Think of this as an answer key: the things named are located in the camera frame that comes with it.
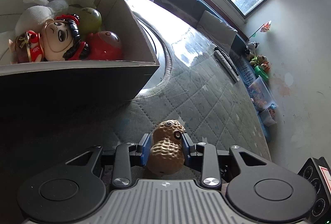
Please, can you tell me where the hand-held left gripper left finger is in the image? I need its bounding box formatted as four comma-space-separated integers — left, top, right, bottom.
65, 133, 151, 189

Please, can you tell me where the black-haired doll figure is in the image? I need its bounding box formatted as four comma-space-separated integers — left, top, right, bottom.
9, 14, 90, 64

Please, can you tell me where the red round toy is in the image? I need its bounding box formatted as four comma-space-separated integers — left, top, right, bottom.
85, 31, 123, 60

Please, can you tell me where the clear plastic toy bin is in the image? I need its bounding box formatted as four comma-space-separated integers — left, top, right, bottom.
248, 76, 278, 111

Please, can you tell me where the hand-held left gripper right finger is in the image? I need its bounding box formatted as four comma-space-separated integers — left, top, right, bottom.
181, 133, 271, 189

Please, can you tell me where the grey cushion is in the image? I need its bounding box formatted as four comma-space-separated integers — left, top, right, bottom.
198, 10, 238, 52

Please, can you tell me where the brown peanut toy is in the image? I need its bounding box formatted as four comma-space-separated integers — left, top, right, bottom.
147, 120, 187, 176

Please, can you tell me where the round black cooktop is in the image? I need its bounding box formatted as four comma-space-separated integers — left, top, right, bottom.
136, 18, 171, 91

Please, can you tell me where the cardboard box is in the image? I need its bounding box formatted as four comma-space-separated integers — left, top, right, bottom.
0, 0, 161, 121

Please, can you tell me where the colourful pinwheel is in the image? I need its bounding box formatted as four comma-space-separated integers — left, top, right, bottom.
249, 21, 272, 39

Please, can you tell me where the blue sofa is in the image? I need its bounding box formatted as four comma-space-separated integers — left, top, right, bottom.
75, 0, 249, 56

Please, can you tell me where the black and white plush cow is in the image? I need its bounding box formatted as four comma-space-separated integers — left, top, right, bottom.
244, 41, 260, 56

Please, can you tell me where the green alien toy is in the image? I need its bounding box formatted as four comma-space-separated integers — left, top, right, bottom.
68, 7, 102, 34

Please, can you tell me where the brown plush toy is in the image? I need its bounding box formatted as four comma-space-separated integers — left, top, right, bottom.
249, 54, 268, 67

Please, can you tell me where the small clear plastic container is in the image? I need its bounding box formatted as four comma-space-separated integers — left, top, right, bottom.
259, 105, 277, 126

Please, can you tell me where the white plush toy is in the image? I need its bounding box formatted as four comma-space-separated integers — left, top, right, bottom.
15, 0, 96, 35

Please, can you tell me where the black remote control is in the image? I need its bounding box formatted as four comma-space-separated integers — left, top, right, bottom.
220, 52, 240, 76

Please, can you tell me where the round desktop with quilted cover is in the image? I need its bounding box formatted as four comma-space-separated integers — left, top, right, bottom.
0, 0, 272, 224

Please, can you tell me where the silver remote control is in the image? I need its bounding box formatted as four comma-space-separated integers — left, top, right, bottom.
214, 50, 240, 82

